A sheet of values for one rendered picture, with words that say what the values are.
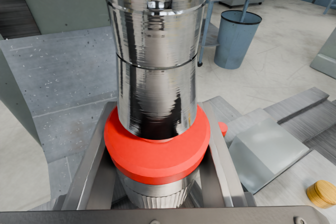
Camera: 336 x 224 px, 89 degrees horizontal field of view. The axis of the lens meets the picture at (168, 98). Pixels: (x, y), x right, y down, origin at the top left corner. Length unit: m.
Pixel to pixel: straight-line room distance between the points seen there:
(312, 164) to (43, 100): 0.47
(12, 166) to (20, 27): 1.45
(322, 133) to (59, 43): 0.62
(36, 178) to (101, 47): 1.33
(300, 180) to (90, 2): 0.45
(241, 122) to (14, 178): 1.62
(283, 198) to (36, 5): 0.47
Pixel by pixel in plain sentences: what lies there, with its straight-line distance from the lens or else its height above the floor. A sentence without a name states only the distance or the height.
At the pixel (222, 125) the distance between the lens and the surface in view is 0.23.
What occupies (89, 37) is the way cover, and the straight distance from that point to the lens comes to 0.43.
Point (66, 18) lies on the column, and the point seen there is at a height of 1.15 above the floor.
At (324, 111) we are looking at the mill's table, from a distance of 0.59.
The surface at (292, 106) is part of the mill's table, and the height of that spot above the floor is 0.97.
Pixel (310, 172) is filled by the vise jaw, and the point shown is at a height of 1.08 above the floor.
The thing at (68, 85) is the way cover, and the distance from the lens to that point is 0.44.
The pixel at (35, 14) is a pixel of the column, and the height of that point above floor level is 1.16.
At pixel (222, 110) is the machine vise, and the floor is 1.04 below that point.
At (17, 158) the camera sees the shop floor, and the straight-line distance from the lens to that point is 1.81.
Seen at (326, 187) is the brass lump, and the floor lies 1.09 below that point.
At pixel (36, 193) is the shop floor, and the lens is 1.57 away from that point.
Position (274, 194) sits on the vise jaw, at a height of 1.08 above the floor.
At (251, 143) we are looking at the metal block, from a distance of 0.22.
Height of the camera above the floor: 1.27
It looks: 43 degrees down
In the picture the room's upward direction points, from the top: 3 degrees clockwise
